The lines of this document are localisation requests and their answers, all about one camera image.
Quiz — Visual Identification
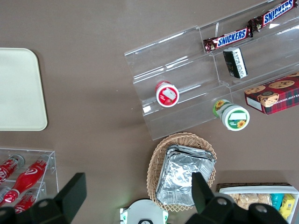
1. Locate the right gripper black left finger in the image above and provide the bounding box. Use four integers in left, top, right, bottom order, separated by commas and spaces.
53, 172, 87, 212

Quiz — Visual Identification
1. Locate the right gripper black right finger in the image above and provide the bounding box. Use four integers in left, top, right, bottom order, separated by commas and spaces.
191, 171, 215, 215

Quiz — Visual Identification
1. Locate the light oval wicker basket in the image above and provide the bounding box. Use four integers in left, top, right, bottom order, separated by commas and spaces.
146, 132, 217, 212

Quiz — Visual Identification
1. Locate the white rectangular snack tray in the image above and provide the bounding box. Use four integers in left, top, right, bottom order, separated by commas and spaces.
219, 185, 299, 222

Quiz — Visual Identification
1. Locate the beige plastic tray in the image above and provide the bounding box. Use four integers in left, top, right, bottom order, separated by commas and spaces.
0, 48, 48, 132

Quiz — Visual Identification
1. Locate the aluminium foil container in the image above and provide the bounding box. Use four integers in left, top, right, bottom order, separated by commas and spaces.
156, 149, 216, 207
166, 144, 217, 164

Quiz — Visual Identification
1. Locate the clear acrylic bottle rack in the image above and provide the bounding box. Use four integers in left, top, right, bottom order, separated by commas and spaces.
0, 146, 59, 212

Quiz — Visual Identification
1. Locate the red cola bottle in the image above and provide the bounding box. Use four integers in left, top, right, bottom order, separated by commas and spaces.
0, 154, 25, 186
13, 188, 39, 215
4, 158, 49, 204

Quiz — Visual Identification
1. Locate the clear cracker snack bag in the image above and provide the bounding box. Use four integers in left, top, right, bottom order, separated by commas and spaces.
228, 193, 273, 210

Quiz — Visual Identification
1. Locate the teal snack packet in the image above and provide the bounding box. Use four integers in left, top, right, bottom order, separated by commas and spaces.
271, 193, 285, 211

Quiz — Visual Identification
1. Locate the green lid sunflower cup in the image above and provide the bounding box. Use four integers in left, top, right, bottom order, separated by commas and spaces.
212, 99, 251, 132

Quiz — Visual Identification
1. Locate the yellow snack packet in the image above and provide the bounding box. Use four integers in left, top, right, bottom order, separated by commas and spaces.
279, 194, 296, 220

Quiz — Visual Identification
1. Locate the red lid strawberry cup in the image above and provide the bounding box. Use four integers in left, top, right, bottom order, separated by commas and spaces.
155, 80, 180, 108

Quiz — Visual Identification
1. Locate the red tartan cookie box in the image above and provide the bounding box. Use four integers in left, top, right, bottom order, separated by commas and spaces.
244, 71, 299, 115

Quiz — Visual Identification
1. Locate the clear acrylic step shelf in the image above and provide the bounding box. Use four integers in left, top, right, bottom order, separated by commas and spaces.
124, 0, 299, 141

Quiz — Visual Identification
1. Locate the black box with white label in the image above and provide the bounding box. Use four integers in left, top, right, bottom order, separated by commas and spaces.
222, 47, 249, 80

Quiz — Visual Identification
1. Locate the Snickers chocolate bar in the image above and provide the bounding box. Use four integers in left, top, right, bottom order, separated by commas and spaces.
202, 27, 255, 53
247, 0, 297, 33

